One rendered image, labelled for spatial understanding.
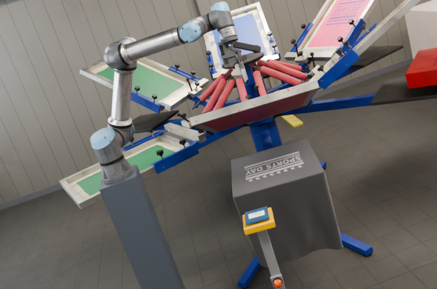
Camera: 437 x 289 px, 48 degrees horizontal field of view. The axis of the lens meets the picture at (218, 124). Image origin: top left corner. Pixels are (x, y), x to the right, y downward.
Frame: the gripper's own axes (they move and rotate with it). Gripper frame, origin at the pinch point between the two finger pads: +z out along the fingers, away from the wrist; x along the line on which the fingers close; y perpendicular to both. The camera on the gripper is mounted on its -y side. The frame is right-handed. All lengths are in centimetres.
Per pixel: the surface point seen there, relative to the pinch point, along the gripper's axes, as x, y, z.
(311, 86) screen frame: -10.7, -25.5, 8.9
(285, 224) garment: -32, 3, 68
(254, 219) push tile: 4, 14, 55
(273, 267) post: -6, 13, 78
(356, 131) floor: -312, -87, 59
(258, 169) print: -48, 9, 41
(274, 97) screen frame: -10.6, -9.2, 8.6
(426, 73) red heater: -74, -94, 19
